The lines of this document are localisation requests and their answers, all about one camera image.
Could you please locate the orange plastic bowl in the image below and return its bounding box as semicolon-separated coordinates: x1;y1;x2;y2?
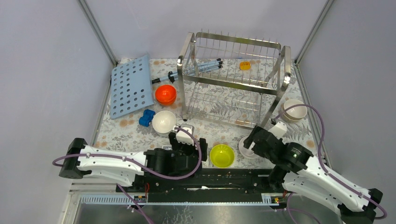
155;84;177;106

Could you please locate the beige floral bowl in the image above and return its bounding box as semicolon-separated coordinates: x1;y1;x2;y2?
282;106;307;123
282;99;308;120

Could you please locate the beige floral bowl front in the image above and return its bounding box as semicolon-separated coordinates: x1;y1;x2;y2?
282;99;308;120

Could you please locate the small orange yellow cup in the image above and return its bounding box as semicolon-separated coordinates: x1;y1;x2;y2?
239;61;251;70

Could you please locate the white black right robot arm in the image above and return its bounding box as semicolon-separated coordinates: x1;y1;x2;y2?
239;122;383;224

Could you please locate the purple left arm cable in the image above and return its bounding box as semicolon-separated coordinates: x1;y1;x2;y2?
52;127;203;181

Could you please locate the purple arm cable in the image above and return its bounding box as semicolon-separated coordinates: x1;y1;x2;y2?
52;127;203;181
270;104;388;220

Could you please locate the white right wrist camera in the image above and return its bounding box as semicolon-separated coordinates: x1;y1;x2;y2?
269;121;288;139

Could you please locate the white ribbed bowl front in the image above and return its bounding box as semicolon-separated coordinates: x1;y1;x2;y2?
152;111;177;137

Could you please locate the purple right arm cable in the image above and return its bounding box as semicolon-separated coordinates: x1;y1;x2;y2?
270;104;388;220

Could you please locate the yellow green bowl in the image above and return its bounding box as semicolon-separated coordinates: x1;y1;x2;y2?
209;144;235;168

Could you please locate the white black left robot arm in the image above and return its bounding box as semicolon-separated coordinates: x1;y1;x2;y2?
53;133;208;192

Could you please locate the stainless steel dish rack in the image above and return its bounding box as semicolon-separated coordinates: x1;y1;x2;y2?
177;31;292;129

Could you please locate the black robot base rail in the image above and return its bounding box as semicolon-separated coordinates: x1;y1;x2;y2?
116;168;287;208

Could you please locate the light blue perforated panel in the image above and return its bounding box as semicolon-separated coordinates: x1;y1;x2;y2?
109;55;154;119

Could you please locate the floral patterned table mat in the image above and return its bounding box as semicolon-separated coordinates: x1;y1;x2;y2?
92;58;317;168

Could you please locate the white ceramic bowl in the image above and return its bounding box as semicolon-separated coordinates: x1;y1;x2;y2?
238;136;259;159

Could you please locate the blue toy car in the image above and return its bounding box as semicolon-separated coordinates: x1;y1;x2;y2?
139;109;156;127

